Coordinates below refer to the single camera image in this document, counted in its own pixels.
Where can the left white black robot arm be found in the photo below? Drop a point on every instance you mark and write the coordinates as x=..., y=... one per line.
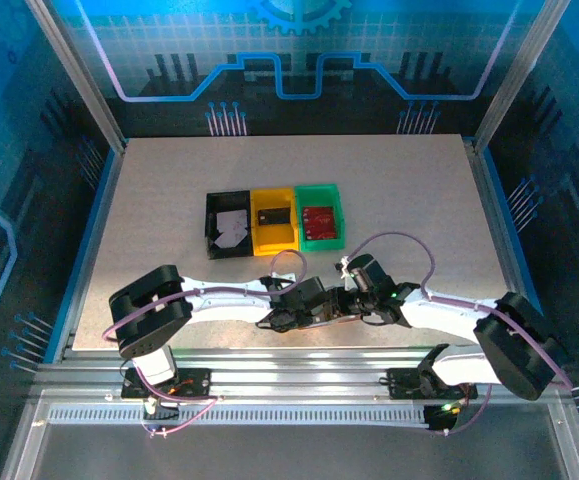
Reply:
x=149, y=310

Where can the green plastic bin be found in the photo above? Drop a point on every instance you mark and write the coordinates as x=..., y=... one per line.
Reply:
x=319, y=195

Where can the pink brown card holder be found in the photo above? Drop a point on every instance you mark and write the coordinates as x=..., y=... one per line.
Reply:
x=356, y=319

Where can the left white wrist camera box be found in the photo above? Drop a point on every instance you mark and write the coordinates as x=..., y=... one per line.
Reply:
x=285, y=275

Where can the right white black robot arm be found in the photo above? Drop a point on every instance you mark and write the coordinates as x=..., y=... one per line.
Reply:
x=519, y=345

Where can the black plastic bin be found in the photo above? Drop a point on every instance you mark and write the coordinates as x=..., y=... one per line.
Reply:
x=234, y=200

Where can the red credit card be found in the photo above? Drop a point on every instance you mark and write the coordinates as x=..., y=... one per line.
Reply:
x=321, y=233
x=314, y=212

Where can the aluminium side rail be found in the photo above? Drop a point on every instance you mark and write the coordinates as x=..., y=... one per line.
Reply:
x=90, y=250
x=500, y=225

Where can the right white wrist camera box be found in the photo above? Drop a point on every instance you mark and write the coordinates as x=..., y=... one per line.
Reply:
x=343, y=265

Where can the aluminium frame post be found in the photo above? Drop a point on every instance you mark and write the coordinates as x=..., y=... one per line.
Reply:
x=78, y=75
x=518, y=75

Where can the aluminium mounting rail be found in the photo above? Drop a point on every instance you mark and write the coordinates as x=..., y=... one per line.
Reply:
x=294, y=375

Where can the yellow plastic bin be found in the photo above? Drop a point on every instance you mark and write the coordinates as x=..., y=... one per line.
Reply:
x=274, y=199

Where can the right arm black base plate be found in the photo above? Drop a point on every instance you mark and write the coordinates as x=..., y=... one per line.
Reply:
x=399, y=382

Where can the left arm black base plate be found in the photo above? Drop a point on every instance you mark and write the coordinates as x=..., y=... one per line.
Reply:
x=196, y=382

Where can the black credit card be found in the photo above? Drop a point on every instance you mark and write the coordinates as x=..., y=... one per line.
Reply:
x=274, y=216

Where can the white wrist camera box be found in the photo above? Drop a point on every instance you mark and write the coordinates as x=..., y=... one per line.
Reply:
x=285, y=275
x=343, y=265

